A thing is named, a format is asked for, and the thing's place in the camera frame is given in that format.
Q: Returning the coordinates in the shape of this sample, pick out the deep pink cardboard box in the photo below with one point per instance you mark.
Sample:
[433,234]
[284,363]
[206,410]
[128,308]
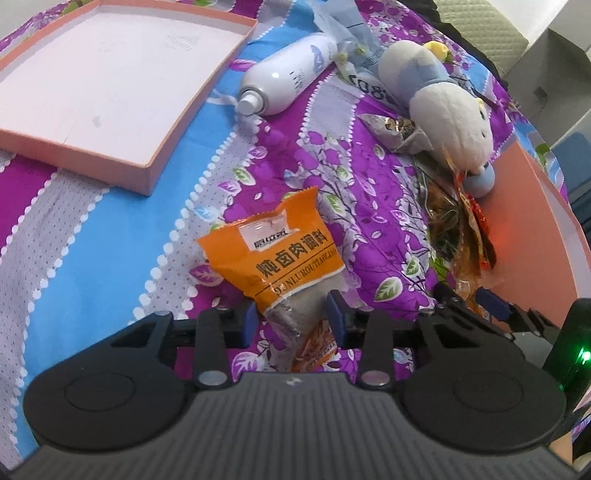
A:
[531,240]

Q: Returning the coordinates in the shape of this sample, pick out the white and blue plush toy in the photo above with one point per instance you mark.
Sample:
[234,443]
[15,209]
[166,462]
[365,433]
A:
[438,106]

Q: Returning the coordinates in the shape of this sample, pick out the grey silver snack packet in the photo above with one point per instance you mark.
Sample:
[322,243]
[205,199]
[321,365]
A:
[397,131]

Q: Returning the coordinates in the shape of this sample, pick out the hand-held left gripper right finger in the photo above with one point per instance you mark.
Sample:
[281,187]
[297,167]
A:
[334,319]

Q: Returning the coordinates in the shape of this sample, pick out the pale blue plastic bag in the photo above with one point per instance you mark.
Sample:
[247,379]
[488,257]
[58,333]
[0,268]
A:
[355,46]

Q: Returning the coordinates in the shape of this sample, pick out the shallow pink box lid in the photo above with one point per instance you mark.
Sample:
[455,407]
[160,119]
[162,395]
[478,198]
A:
[106,87]

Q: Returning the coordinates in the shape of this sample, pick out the purple floral striped bedsheet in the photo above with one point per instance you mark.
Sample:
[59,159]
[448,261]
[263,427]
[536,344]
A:
[115,258]

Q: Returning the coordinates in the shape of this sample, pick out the red brown snack packet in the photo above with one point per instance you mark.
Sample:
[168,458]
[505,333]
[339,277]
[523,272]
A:
[475,240]

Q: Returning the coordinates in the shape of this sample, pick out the orange seasoning packet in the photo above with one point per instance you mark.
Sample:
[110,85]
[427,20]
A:
[281,258]

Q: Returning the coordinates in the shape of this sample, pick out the small orange snack packet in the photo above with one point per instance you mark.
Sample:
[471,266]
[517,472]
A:
[318,348]

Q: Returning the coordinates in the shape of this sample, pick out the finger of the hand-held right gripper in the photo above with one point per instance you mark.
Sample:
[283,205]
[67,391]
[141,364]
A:
[491,303]
[450,297]

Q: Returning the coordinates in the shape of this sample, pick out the white spray bottle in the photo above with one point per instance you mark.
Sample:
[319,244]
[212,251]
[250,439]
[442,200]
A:
[288,74]

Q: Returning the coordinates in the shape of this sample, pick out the brown clear snack packet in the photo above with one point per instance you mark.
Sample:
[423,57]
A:
[438,217]

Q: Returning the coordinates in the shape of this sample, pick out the cream quilted headboard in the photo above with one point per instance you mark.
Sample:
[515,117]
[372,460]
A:
[485,32]

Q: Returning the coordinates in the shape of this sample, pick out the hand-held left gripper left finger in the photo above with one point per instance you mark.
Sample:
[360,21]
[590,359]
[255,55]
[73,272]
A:
[249,325]

